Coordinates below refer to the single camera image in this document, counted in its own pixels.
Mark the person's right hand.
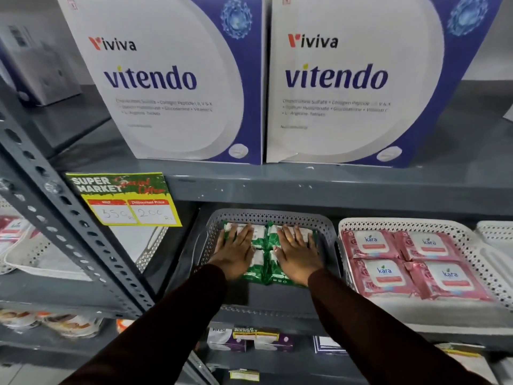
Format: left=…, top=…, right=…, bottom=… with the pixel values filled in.
left=275, top=225, right=325, bottom=287

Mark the person's left hand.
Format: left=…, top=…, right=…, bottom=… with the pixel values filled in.
left=208, top=224, right=256, bottom=281

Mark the green wet wipes packet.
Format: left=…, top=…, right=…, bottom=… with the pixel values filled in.
left=216, top=220, right=267, bottom=255
left=265, top=222, right=319, bottom=253
left=268, top=249, right=309, bottom=288
left=240, top=249, right=270, bottom=284

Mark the person's left forearm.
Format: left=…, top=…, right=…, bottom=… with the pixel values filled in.
left=60, top=264, right=228, bottom=385

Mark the person's right forearm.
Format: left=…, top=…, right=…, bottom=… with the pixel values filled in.
left=307, top=268, right=494, bottom=385

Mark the grey plastic basket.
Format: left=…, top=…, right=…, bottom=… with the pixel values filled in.
left=192, top=208, right=342, bottom=290

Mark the grey metal shelf rack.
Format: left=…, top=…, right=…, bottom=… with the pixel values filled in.
left=0, top=72, right=513, bottom=385

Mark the pink wet wipes packet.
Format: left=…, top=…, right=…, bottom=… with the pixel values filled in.
left=395, top=230, right=462, bottom=264
left=0, top=216, right=36, bottom=254
left=411, top=260, right=493, bottom=302
left=347, top=258, right=420, bottom=298
left=340, top=229, right=400, bottom=262

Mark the small yellow shelf tag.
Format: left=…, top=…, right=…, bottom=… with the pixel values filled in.
left=436, top=342, right=486, bottom=358
left=229, top=369, right=261, bottom=384
left=232, top=328, right=281, bottom=341

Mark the white purple small box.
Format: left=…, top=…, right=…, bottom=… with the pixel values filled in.
left=252, top=333, right=294, bottom=352
left=207, top=325, right=247, bottom=353

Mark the white blue flat box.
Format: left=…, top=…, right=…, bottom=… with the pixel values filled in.
left=313, top=336, right=348, bottom=356

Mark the yellow green price tag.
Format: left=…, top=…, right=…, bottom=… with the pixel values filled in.
left=65, top=172, right=182, bottom=228

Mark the large white blue box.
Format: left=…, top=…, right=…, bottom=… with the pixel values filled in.
left=266, top=0, right=505, bottom=169
left=55, top=0, right=263, bottom=166

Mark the white perforated plastic basket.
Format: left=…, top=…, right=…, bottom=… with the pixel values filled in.
left=475, top=220, right=513, bottom=257
left=0, top=196, right=169, bottom=282
left=337, top=217, right=513, bottom=311

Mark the clear food packet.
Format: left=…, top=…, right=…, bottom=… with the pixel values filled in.
left=0, top=309, right=41, bottom=329
left=40, top=313, right=104, bottom=338

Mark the grey cardboard box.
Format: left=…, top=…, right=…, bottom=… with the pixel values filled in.
left=0, top=24, right=83, bottom=108

